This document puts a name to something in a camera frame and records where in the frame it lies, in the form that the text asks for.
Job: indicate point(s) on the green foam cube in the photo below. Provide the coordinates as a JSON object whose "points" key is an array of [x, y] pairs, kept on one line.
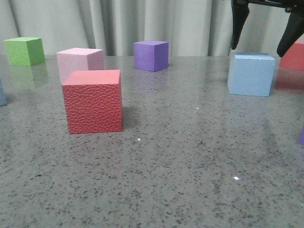
{"points": [[24, 51]]}

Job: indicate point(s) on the purple cube at right edge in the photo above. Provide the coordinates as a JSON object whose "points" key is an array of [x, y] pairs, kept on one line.
{"points": [[301, 138]]}

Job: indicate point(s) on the red textured foam cube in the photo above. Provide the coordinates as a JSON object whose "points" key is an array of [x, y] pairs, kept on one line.
{"points": [[93, 101]]}

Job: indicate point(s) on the pink foam cube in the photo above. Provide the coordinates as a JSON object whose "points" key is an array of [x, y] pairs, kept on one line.
{"points": [[76, 58]]}

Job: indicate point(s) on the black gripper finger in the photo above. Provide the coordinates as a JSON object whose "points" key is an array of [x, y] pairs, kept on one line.
{"points": [[293, 31], [240, 12]]}

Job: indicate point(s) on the light blue foam cube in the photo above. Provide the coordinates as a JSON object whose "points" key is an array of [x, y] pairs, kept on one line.
{"points": [[250, 73]]}

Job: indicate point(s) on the purple foam cube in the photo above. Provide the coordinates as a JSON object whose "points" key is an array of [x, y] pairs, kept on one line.
{"points": [[151, 55]]}

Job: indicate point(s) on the red cube at far right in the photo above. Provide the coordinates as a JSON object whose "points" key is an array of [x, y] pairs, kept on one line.
{"points": [[294, 57]]}

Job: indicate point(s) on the grey curtain backdrop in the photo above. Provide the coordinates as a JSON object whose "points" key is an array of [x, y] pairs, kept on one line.
{"points": [[192, 27]]}

